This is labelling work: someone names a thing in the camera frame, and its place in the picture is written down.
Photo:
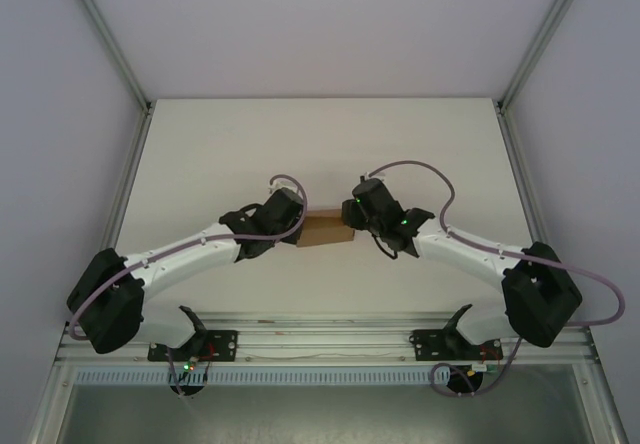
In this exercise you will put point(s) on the aluminium mounting rail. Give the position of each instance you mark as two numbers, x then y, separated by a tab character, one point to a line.
325	339

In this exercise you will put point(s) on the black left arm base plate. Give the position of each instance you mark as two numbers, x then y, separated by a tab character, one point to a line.
225	339

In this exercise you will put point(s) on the brown cardboard paper box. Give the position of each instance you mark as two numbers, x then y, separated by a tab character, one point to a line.
325	231

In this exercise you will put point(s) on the aluminium frame post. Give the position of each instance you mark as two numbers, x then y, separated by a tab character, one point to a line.
545	39
107	36

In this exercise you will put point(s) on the aluminium table side rail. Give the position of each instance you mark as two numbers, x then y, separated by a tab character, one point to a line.
525	184
131	164

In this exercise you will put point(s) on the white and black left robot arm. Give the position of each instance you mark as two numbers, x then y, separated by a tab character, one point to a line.
190	256

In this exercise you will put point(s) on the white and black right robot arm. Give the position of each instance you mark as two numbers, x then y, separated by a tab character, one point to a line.
465	251

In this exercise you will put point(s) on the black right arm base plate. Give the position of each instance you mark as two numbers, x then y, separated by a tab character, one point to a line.
425	339

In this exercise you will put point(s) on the grey metal panel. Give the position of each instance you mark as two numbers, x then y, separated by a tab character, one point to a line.
325	414

